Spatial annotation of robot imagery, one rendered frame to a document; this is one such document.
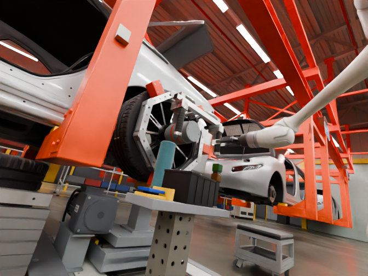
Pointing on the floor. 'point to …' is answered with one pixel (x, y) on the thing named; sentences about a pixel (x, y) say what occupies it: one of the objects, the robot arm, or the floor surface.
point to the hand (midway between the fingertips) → (218, 143)
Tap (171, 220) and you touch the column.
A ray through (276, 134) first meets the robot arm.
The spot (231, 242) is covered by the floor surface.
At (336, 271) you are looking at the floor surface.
